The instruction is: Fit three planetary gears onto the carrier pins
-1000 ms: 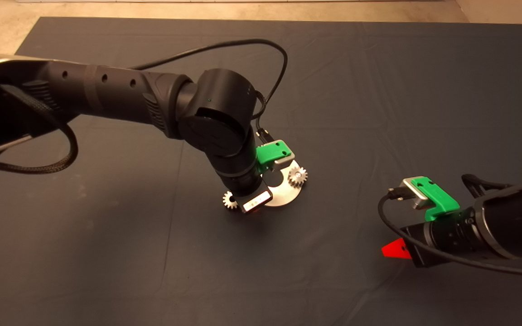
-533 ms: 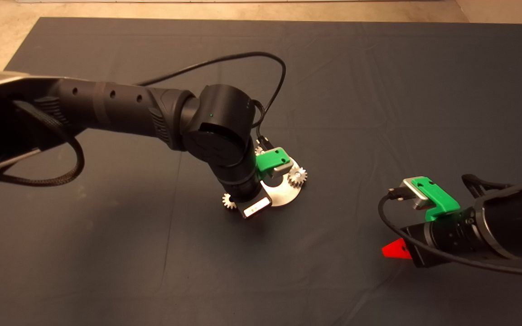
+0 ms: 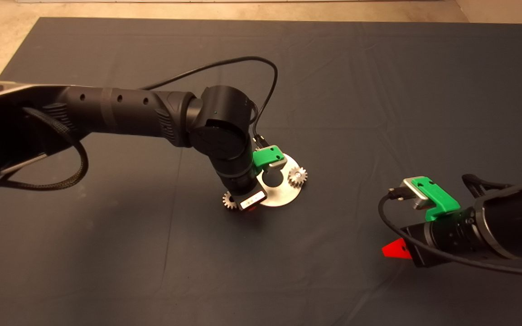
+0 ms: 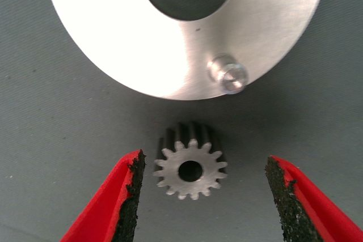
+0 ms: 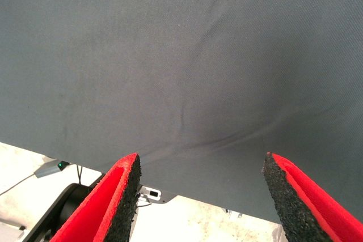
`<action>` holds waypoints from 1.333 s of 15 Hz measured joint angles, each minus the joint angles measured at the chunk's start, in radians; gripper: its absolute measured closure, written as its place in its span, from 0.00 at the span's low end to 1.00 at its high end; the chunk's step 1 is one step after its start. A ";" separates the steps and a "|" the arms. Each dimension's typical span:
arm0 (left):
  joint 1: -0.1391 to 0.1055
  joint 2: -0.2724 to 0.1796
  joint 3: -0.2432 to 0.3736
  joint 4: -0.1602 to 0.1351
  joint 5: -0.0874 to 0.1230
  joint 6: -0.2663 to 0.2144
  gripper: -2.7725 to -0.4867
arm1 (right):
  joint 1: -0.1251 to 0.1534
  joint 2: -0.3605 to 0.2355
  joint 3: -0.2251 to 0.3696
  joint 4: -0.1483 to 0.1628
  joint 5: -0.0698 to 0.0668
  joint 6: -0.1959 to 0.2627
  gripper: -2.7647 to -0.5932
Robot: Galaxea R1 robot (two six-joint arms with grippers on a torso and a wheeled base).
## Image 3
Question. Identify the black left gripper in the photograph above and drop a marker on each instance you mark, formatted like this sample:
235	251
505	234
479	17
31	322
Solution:
247	192

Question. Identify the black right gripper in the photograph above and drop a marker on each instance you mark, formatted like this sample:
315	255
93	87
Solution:
442	237

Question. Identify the small steel planetary gear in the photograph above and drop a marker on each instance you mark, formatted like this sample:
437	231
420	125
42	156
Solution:
228	201
293	181

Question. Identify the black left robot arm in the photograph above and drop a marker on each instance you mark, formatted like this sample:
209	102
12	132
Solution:
129	111

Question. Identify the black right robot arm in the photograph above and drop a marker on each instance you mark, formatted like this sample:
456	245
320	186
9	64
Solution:
519	222

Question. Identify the round metal carrier plate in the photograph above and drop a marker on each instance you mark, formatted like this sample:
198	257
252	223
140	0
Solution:
283	192

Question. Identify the dark grey table cloth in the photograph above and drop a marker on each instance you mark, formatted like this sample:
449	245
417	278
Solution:
379	90

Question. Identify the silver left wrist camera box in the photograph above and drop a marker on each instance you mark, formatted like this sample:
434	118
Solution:
279	162

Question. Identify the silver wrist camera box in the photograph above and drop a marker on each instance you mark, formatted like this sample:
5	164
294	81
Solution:
279	162
411	192

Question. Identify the green left camera mount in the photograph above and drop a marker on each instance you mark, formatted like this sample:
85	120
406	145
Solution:
268	156

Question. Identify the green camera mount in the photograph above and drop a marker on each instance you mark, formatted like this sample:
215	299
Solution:
268	156
437	199

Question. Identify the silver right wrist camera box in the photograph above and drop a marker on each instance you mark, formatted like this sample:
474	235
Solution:
411	192

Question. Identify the green right camera mount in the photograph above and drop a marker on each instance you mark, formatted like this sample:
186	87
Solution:
437	199

